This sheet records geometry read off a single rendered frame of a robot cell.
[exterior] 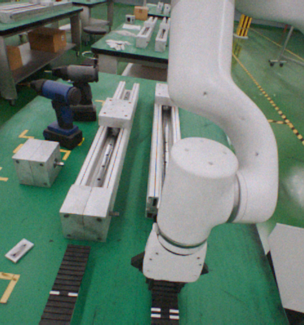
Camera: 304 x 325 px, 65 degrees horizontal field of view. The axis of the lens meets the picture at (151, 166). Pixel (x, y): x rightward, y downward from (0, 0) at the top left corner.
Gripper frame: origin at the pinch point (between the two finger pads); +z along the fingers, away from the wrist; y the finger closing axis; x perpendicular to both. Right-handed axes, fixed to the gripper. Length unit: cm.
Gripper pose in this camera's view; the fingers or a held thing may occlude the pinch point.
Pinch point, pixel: (164, 280)
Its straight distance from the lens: 53.6
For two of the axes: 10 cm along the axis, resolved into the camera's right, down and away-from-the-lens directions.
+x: 0.4, -6.1, 7.9
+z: -1.2, 7.8, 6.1
